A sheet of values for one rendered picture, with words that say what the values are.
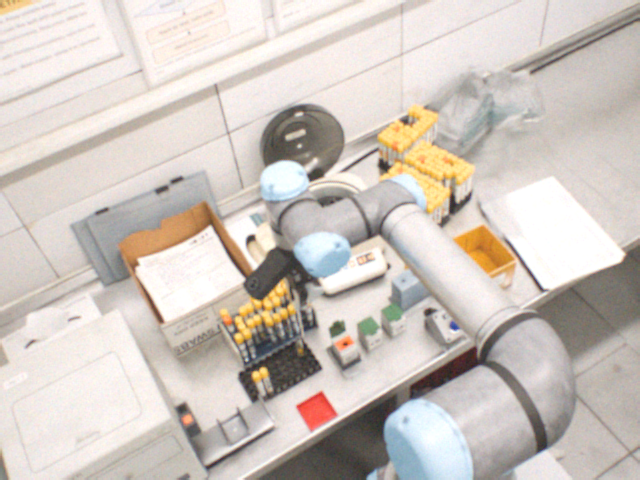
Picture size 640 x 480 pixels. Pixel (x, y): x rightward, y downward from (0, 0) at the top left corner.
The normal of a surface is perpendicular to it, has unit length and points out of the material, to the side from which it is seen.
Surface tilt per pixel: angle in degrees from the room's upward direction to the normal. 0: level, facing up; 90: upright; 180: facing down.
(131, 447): 89
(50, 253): 90
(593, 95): 0
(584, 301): 0
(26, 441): 0
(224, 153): 90
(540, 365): 12
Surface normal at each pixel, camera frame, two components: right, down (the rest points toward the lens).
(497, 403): -0.04, -0.54
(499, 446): 0.25, 0.02
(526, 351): -0.21, -0.82
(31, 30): 0.48, 0.64
